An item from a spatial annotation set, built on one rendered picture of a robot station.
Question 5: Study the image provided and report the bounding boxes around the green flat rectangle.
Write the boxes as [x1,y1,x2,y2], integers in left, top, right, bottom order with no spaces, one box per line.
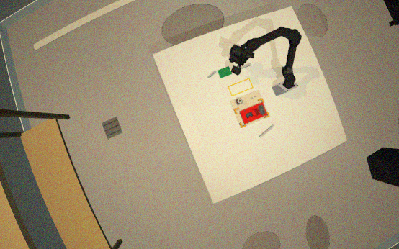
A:
[217,66,232,78]

